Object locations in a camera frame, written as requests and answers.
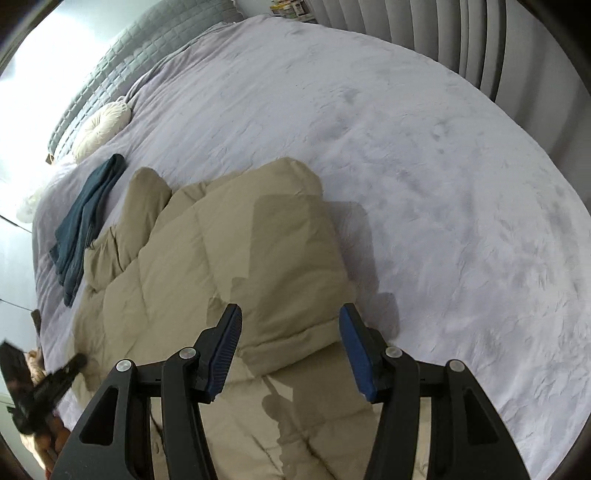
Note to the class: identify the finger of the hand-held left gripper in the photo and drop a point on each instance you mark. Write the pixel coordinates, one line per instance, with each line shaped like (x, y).
(69, 367)

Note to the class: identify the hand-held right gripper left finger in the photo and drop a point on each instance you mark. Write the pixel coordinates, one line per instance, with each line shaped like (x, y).
(227, 344)

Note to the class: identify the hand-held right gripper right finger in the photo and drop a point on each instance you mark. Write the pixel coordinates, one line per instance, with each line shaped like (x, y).
(355, 346)

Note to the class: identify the beige puffer jacket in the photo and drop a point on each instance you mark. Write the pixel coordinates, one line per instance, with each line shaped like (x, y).
(207, 244)

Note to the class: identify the person's left hand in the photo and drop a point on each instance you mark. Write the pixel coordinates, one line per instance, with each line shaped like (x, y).
(57, 443)

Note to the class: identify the dark teal folded garment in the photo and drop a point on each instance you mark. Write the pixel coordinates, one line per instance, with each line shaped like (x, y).
(85, 217)

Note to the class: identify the white fluffy cushion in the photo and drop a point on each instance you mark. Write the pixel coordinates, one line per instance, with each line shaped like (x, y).
(30, 203)

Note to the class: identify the lavender bed blanket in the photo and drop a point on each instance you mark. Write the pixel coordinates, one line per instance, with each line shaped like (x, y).
(415, 184)

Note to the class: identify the round cream pillow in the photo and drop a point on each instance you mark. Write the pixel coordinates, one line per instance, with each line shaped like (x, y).
(101, 129)

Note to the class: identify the grey quilted headboard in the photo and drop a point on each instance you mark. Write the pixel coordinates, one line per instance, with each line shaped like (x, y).
(124, 50)

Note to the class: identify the grey curtain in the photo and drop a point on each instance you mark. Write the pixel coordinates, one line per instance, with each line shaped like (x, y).
(438, 32)

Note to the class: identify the clutter of small containers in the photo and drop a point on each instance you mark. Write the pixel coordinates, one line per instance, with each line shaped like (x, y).
(291, 9)

